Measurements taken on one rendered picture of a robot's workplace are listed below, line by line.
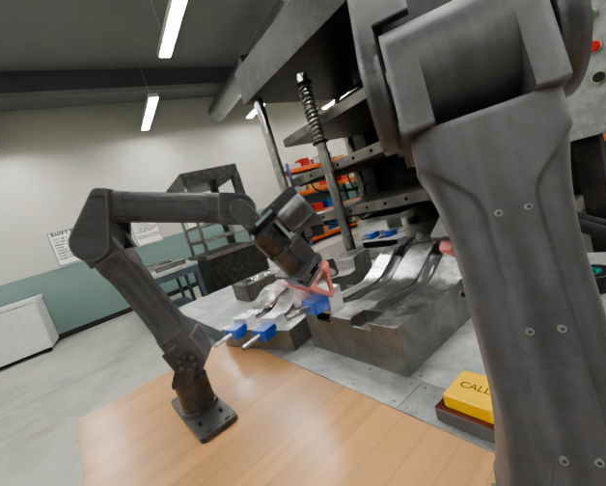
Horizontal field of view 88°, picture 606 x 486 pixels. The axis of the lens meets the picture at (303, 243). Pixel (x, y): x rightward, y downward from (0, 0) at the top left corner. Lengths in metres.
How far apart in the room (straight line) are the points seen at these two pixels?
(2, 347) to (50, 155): 3.52
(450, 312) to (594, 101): 0.79
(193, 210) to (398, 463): 0.48
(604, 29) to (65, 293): 7.64
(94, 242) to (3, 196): 7.24
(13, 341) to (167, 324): 6.36
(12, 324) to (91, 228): 6.31
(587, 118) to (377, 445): 1.06
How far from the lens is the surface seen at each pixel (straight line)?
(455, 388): 0.50
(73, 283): 7.60
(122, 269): 0.63
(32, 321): 6.86
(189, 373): 0.64
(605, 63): 1.25
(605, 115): 1.25
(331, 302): 0.66
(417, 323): 0.60
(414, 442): 0.49
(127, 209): 0.61
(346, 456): 0.50
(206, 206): 0.57
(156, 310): 0.63
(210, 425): 0.65
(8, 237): 7.75
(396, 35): 0.19
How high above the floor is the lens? 1.13
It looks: 7 degrees down
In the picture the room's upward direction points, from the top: 17 degrees counter-clockwise
